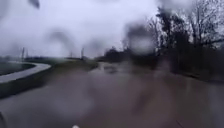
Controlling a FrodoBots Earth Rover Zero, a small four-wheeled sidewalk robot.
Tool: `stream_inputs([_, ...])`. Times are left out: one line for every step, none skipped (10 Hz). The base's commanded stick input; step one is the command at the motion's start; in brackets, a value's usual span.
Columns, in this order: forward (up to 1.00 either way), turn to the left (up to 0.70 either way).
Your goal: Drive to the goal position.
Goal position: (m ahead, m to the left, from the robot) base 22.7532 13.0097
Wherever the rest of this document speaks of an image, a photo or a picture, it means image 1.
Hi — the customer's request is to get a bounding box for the pole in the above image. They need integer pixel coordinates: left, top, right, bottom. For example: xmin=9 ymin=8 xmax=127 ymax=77
xmin=20 ymin=46 xmax=26 ymax=62

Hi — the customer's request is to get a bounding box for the pale curved side path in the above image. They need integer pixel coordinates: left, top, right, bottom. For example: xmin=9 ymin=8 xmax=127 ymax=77
xmin=0 ymin=61 xmax=52 ymax=84

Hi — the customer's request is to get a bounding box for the row of bare trees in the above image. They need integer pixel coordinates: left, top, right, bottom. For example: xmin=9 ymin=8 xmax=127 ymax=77
xmin=96 ymin=0 xmax=224 ymax=83

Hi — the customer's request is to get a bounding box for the wet brown asphalt road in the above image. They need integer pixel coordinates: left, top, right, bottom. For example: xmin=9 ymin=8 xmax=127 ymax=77
xmin=0 ymin=61 xmax=224 ymax=128

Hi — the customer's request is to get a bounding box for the grass verge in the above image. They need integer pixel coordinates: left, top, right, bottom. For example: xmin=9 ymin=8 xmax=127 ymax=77
xmin=0 ymin=57 xmax=100 ymax=100

